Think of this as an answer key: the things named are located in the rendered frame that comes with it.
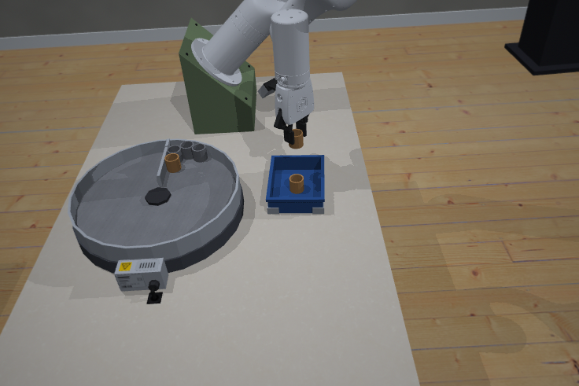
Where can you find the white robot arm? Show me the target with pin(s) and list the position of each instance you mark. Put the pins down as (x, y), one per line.
(286, 21)

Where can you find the grey steel bushing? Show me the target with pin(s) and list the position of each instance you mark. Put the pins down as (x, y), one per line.
(176, 149)
(199, 152)
(186, 148)

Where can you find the bronze bushing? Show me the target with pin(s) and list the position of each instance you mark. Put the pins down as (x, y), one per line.
(296, 183)
(298, 139)
(173, 163)

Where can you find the blue open-top crate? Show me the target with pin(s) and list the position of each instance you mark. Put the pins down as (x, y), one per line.
(279, 198)

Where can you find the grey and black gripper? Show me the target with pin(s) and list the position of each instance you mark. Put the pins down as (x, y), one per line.
(293, 104)

